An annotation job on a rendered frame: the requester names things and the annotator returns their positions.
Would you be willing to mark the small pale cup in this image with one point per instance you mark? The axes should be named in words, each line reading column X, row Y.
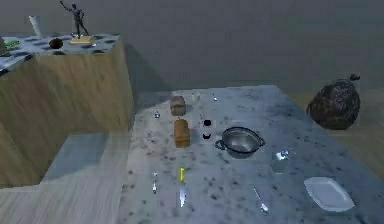
column 195, row 97

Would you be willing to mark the dark round bowl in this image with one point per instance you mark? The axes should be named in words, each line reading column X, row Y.
column 55, row 43

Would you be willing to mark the wooden cabinet with speckled top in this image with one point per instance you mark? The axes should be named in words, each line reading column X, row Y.
column 66, row 100

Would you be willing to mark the pale grey square plate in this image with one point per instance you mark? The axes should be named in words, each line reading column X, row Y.
column 328, row 194

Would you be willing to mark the orange-brown bread loaf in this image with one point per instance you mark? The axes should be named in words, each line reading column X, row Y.
column 182, row 133

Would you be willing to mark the dark garbage bag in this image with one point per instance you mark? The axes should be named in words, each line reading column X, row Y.
column 335, row 105

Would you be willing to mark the green book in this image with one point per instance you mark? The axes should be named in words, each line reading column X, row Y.
column 11, row 43

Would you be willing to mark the dark human figure statue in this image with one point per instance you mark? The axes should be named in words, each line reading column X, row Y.
column 78, row 20

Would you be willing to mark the brown bread loaf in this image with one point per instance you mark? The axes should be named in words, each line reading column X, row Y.
column 177, row 105

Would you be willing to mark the clear glass cup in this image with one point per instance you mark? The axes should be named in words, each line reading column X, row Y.
column 280, row 160

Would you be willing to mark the speckled grey kitchen table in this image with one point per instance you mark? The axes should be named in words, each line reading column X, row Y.
column 240, row 166

